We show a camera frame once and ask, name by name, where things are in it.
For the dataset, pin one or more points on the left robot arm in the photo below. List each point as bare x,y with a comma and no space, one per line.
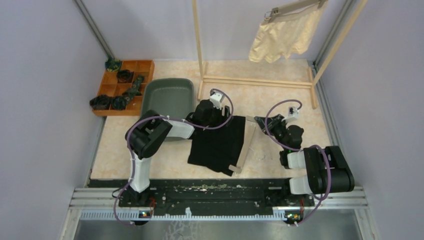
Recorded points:
147,135

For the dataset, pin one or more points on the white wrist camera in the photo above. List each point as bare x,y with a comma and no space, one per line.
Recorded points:
216,98
293,114

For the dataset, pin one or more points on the dark green plastic bin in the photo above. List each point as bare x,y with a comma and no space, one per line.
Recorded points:
172,97

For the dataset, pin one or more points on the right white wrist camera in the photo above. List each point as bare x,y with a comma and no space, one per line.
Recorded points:
293,114

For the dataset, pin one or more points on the beige cotton underwear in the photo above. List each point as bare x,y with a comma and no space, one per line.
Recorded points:
289,34

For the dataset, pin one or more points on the orange compartment tray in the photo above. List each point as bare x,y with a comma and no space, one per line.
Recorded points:
111,87

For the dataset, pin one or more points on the beige clip hanger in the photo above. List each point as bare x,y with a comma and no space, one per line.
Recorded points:
290,7

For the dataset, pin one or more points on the black garment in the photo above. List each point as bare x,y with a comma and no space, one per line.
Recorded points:
220,148

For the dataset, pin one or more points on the wooden clothes rack frame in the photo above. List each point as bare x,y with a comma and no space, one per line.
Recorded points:
322,62

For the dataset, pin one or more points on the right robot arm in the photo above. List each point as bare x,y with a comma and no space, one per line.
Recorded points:
322,171

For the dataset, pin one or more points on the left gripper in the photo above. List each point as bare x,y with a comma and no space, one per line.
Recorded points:
222,119

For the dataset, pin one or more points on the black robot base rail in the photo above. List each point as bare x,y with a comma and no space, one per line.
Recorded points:
215,197

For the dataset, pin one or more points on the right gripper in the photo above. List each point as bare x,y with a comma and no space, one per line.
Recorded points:
273,122

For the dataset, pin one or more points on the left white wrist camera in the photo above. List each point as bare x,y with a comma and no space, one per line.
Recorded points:
216,98

